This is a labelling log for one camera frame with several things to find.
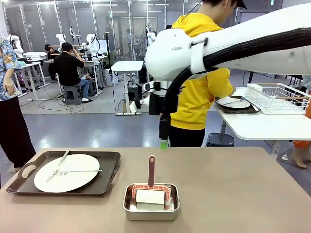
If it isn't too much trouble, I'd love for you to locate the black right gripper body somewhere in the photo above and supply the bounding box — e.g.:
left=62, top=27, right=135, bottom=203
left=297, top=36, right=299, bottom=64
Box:
left=149, top=93, right=171, bottom=122

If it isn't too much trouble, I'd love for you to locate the small white plate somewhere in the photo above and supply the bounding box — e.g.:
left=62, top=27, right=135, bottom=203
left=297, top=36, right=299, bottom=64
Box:
left=217, top=98, right=251, bottom=109

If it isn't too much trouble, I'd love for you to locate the person's right forearm yellow sleeve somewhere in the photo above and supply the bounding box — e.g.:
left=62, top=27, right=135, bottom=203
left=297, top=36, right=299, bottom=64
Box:
left=220, top=72, right=236, bottom=98

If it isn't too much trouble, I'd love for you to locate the hand of floral shirt person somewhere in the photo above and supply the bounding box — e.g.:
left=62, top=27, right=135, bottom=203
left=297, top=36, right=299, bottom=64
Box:
left=3, top=77, right=16, bottom=95

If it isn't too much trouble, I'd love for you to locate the black equipment case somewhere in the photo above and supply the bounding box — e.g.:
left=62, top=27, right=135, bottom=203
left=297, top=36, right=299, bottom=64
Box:
left=127, top=83, right=144, bottom=100

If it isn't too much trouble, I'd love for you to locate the person in yellow hoodie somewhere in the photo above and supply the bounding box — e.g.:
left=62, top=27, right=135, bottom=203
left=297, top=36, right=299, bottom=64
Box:
left=169, top=0, right=248, bottom=148

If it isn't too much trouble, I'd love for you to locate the white standing desk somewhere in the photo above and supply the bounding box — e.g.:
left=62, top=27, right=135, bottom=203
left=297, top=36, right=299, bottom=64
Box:
left=82, top=60, right=103, bottom=98
left=14, top=62, right=51, bottom=102
left=110, top=60, right=144, bottom=117

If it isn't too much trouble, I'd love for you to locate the black round stool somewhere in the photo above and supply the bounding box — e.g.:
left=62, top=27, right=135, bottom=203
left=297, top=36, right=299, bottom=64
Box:
left=206, top=133, right=235, bottom=148

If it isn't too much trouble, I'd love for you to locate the large brown serving tray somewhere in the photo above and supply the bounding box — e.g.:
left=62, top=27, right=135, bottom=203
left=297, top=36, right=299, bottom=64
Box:
left=6, top=150, right=121, bottom=197

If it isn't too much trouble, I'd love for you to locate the rectangular stainless steel tin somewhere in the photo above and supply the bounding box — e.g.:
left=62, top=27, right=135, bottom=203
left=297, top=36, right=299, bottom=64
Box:
left=122, top=183, right=181, bottom=221

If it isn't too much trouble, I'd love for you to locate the black tripod stand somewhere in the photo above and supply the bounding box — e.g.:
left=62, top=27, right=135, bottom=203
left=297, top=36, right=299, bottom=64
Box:
left=104, top=31, right=115, bottom=75

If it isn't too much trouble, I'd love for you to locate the silver fork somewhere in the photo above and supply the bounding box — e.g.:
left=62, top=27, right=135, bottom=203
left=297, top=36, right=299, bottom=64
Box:
left=52, top=169, right=103, bottom=176

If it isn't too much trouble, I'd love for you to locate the grey step stool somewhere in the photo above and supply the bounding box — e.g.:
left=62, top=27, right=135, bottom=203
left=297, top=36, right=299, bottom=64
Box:
left=62, top=85, right=82, bottom=105

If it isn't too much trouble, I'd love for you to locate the small dark serving tray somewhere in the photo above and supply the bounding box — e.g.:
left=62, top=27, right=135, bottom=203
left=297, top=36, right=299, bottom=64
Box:
left=214, top=96, right=261, bottom=114

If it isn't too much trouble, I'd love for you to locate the person in black polo shirt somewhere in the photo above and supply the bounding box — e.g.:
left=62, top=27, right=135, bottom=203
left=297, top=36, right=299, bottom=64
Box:
left=53, top=42, right=94, bottom=102

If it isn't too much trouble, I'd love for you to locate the large white dinner plate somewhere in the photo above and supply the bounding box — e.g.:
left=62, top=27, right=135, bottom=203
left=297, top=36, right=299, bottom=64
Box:
left=34, top=154, right=101, bottom=193

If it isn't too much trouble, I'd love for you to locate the silver table knife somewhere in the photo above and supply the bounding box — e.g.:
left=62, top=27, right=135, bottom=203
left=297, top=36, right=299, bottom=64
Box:
left=46, top=149, right=71, bottom=183

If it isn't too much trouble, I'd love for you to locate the white side table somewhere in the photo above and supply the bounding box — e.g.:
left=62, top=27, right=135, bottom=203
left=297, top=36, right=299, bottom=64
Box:
left=213, top=86, right=311, bottom=160

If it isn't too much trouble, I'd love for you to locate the black haired person black top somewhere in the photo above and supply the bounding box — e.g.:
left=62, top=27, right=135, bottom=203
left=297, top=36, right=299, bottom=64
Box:
left=44, top=44, right=61, bottom=82

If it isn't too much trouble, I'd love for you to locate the flat white box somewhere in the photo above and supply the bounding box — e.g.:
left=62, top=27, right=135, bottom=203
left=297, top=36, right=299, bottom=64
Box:
left=23, top=51, right=48, bottom=61

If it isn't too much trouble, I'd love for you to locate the person in orange trousers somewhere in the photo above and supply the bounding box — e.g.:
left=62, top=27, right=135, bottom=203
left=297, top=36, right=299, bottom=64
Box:
left=292, top=74, right=311, bottom=168

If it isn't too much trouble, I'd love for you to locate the person in floral shirt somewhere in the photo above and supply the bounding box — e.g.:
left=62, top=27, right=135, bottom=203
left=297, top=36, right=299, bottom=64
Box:
left=0, top=35, right=37, bottom=172

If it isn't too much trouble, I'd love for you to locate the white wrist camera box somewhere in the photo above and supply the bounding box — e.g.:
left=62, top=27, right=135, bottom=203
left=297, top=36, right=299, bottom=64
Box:
left=129, top=96, right=149, bottom=115

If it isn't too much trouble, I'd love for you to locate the white cable clamp bracket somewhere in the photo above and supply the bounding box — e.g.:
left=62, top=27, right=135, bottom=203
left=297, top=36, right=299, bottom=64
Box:
left=190, top=37, right=209, bottom=74

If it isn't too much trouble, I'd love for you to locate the white wire dish rack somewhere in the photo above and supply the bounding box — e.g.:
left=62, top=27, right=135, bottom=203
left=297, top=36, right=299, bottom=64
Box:
left=244, top=83, right=311, bottom=115

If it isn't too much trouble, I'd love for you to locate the black corrugated cable sleeve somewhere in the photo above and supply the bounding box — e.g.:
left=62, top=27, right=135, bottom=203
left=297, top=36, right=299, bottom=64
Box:
left=167, top=27, right=311, bottom=115

